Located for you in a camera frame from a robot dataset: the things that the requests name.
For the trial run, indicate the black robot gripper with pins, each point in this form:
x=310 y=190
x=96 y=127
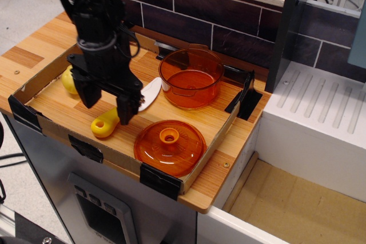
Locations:
x=107 y=67

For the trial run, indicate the yellow handled white toy knife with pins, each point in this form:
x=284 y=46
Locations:
x=104 y=125

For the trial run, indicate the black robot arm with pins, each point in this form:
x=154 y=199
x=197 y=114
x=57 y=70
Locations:
x=97 y=21

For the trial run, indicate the orange transparent pot lid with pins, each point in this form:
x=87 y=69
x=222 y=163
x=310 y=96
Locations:
x=171 y=146

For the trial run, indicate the orange transparent plastic pot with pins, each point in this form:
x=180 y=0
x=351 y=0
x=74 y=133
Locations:
x=191 y=77

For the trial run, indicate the cardboard fence with black tape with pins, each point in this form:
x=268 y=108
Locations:
x=33 y=95

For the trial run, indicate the yellow toy potato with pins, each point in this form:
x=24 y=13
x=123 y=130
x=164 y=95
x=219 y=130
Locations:
x=68 y=81

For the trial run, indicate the grey toy oven front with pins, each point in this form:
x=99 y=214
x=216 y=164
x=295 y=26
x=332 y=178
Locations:
x=95 y=203

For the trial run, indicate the white toy sink unit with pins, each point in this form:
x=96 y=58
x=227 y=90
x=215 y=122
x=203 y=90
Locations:
x=301 y=177

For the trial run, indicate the dark grey vertical post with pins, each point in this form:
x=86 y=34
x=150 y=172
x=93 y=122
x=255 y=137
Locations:
x=285 y=41

